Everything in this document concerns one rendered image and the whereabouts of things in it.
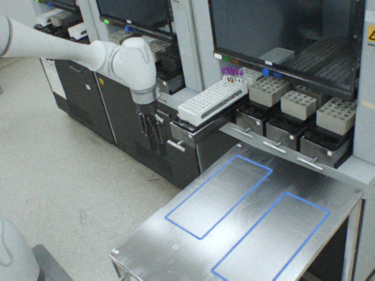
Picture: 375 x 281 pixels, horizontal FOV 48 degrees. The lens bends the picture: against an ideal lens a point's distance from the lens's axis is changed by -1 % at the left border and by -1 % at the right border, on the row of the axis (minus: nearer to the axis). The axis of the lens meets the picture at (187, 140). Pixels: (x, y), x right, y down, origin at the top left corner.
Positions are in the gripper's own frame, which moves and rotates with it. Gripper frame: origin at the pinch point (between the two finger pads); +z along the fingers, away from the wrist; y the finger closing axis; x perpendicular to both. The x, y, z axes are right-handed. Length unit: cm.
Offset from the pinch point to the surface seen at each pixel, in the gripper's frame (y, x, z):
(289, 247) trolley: -65, 8, -2
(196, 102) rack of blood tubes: 1.7, -22.6, -6.9
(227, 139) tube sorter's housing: -2.4, -33.3, 15.6
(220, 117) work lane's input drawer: -6.8, -26.7, -0.7
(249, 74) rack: -1, -50, -7
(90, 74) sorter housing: 112, -34, 17
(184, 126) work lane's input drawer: -1.6, -12.9, -2.2
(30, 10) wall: 350, -97, 33
